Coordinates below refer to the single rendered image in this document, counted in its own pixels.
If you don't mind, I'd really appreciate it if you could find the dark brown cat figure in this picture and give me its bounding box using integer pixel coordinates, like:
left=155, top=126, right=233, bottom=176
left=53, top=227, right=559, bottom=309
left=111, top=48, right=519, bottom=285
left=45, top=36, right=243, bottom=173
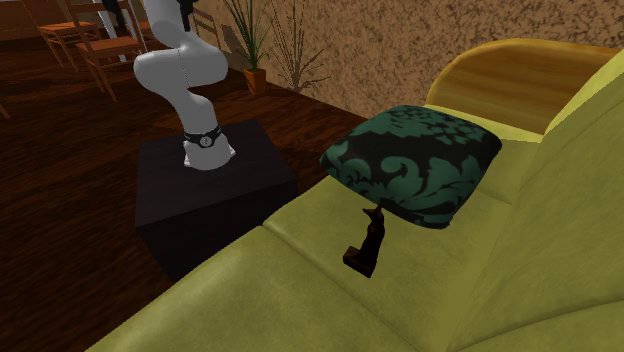
left=342, top=204, right=386, bottom=280

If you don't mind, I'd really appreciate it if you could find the potted green plant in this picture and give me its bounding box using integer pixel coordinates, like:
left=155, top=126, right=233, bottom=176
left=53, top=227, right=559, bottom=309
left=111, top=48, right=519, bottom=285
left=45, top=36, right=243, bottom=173
left=223, top=0, right=272, bottom=97

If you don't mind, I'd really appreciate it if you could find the yellow-green sofa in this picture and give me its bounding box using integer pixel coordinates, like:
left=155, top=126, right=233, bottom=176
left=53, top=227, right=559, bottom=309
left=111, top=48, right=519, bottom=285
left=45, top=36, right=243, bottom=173
left=85, top=38, right=624, bottom=352

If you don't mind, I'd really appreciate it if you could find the green black patterned cushion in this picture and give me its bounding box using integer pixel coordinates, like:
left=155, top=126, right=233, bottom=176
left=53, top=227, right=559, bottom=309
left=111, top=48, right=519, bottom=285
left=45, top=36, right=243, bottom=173
left=319, top=104, right=503, bottom=230

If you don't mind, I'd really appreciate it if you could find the black robot stand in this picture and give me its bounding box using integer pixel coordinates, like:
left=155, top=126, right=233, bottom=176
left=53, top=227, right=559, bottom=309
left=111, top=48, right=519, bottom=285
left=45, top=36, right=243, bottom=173
left=134, top=118, right=300, bottom=283

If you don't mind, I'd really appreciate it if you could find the wooden chair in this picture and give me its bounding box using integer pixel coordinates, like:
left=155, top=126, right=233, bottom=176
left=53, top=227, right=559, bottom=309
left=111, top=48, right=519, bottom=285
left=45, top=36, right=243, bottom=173
left=63, top=0, right=150, bottom=103
left=19, top=0, right=101, bottom=68

